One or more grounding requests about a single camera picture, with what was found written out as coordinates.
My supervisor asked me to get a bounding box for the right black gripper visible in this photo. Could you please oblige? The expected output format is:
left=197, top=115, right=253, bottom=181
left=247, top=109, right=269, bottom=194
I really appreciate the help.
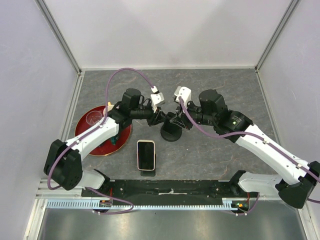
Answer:
left=170, top=98, right=217, bottom=130

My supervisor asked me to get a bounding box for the front aluminium rail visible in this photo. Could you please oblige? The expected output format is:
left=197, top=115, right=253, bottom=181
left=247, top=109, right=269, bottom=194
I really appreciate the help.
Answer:
left=36, top=179, right=244, bottom=199

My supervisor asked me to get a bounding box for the aluminium frame post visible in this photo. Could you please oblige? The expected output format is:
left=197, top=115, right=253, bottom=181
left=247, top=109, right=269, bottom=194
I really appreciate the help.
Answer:
left=34, top=0, right=83, bottom=73
left=254, top=0, right=301, bottom=73

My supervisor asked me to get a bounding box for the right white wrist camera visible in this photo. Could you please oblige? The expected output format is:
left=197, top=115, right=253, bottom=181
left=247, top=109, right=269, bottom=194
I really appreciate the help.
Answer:
left=173, top=86, right=192, bottom=104

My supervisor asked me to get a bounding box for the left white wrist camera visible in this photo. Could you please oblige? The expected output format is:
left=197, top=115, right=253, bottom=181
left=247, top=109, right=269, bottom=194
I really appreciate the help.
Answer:
left=150, top=86, right=165, bottom=113

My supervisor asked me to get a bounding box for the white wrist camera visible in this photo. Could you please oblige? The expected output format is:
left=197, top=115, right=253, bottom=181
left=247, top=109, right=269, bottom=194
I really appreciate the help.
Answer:
left=150, top=86, right=165, bottom=113
left=173, top=86, right=192, bottom=104

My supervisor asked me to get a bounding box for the left aluminium frame post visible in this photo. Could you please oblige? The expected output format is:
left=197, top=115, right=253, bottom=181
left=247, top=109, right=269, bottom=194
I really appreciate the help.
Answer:
left=34, top=0, right=83, bottom=73

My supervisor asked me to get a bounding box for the black round-base phone holder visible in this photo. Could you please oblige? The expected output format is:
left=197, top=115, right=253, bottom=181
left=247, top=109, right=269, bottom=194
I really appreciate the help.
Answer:
left=160, top=126, right=182, bottom=142

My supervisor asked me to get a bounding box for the green mug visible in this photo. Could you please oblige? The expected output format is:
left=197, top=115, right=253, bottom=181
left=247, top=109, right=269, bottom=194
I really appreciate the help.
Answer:
left=109, top=135, right=119, bottom=146

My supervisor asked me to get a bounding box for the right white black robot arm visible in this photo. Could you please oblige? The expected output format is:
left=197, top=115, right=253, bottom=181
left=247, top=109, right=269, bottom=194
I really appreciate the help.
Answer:
left=173, top=86, right=320, bottom=209

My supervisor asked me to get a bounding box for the black smartphone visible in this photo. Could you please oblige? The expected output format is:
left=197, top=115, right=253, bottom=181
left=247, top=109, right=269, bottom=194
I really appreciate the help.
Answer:
left=162, top=112, right=185, bottom=133

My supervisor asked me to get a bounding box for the slotted cable duct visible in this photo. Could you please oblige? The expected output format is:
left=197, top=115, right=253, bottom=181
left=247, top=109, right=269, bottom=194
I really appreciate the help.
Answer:
left=46, top=199, right=239, bottom=211

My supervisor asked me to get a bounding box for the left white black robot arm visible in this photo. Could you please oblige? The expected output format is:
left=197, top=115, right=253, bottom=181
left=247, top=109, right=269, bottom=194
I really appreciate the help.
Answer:
left=43, top=88, right=165, bottom=197

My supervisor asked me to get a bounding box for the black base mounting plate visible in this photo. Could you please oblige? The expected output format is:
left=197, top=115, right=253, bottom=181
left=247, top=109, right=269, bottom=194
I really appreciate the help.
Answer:
left=97, top=179, right=257, bottom=199

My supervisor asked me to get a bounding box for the pink-case smartphone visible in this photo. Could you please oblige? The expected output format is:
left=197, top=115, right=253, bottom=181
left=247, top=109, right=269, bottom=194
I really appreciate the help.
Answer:
left=136, top=139, right=156, bottom=172

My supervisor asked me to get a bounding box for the right aluminium frame post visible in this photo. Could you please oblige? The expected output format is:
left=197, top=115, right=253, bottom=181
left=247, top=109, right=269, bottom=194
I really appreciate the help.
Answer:
left=254, top=0, right=301, bottom=73

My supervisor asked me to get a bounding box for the clear plastic cup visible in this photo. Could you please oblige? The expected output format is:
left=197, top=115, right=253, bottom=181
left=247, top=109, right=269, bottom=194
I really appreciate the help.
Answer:
left=85, top=110, right=103, bottom=126

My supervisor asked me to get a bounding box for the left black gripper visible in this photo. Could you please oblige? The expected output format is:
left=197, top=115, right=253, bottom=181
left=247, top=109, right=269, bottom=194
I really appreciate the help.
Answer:
left=131, top=103, right=168, bottom=127

